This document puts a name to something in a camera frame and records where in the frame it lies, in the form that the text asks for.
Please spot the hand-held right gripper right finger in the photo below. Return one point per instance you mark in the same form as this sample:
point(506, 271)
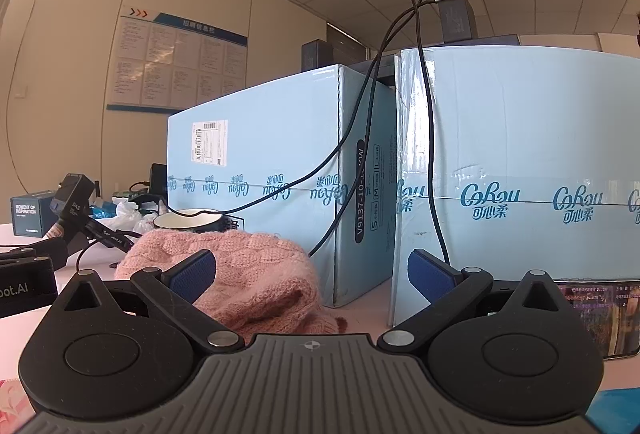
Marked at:
point(430, 274)

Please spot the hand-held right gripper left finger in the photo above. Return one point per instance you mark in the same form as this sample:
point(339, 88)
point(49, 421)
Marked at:
point(192, 276)

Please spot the pink knitted sweater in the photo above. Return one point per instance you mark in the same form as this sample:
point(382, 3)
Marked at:
point(260, 274)

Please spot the dark teal small box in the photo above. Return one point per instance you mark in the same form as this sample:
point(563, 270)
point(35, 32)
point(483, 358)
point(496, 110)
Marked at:
point(32, 214)

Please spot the white plastic bag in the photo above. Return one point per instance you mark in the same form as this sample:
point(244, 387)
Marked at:
point(131, 213)

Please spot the black desk device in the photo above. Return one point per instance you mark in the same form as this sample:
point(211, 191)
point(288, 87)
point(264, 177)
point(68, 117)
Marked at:
point(159, 181)

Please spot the spare hand-held gripper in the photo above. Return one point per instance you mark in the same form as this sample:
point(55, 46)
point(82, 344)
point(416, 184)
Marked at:
point(75, 194)

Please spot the blue plastic packet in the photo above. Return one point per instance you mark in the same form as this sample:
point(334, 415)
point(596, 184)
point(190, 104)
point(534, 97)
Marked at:
point(104, 210)

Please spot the pink printed sheet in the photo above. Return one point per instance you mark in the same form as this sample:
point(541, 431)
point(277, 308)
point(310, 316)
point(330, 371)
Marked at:
point(10, 401)

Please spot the small light blue carton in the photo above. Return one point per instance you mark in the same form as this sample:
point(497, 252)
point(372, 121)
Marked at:
point(270, 139)

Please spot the large light blue carton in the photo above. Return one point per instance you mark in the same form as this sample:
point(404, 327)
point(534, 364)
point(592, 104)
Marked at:
point(525, 139)

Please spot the smartphone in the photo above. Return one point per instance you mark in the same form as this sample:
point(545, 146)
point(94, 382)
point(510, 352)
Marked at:
point(600, 319)

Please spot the black power adapter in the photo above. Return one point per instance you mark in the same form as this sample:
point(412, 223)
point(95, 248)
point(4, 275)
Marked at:
point(457, 19)

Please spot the wall notice board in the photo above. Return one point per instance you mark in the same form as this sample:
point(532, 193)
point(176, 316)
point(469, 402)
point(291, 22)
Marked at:
point(175, 64)

